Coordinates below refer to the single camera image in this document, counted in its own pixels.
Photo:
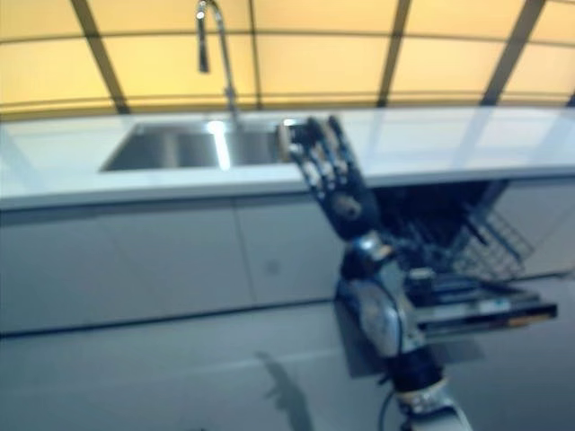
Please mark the chrome kitchen faucet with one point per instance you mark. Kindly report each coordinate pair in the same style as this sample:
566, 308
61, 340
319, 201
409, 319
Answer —
215, 54

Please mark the white cabinet door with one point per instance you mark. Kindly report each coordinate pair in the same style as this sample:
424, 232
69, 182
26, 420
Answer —
117, 265
287, 251

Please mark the stainless steel sink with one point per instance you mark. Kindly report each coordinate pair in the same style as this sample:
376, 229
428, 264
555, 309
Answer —
193, 146

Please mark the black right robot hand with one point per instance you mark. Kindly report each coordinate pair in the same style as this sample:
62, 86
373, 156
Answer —
334, 179

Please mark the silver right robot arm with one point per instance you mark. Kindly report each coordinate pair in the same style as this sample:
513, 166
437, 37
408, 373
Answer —
382, 314

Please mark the open dishwasher door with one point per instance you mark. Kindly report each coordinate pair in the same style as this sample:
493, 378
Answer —
471, 301

